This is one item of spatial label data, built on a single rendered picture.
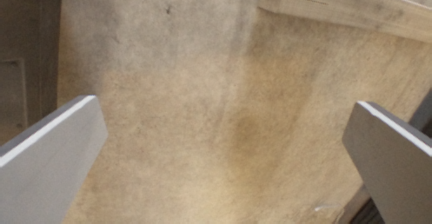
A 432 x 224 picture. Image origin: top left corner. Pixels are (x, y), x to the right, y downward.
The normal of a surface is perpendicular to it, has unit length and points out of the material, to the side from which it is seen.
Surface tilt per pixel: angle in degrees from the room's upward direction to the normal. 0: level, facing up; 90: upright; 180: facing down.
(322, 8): 0
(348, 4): 0
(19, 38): 45
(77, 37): 0
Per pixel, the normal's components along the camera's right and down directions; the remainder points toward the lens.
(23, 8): 0.84, 0.47
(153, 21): 0.30, 0.52
